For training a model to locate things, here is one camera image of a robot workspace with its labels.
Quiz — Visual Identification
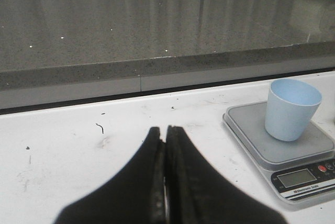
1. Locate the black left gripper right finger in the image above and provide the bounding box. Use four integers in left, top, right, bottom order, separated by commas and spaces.
165, 126, 286, 223

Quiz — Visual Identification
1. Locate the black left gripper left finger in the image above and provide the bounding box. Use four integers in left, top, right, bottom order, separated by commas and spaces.
55, 127, 165, 223

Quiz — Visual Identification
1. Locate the light blue plastic cup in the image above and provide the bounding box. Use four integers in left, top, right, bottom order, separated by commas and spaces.
265, 79, 322, 142

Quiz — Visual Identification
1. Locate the silver digital kitchen scale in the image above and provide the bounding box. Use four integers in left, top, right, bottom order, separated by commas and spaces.
222, 102, 334, 208

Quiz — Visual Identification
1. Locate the grey stone counter ledge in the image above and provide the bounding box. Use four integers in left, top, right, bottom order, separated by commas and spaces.
1, 0, 334, 109

